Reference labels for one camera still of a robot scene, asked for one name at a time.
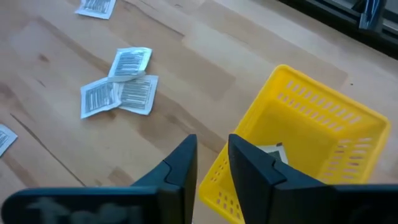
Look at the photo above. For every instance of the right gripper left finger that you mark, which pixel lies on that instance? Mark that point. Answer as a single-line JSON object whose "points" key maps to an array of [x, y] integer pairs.
{"points": [[180, 193]]}

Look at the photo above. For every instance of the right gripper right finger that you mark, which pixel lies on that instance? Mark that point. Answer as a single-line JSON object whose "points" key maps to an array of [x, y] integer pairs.
{"points": [[258, 193]]}

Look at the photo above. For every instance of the white printed wipe packet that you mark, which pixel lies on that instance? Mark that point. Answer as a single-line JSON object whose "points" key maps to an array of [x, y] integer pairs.
{"points": [[4, 138], [138, 95], [130, 62], [96, 7], [278, 154], [98, 99]]}

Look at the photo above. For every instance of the yellow plastic basket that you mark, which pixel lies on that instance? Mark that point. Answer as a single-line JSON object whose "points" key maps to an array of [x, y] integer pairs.
{"points": [[311, 124]]}

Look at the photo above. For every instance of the black metal table frame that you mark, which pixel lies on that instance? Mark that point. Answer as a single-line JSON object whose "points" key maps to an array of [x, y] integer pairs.
{"points": [[326, 12]]}

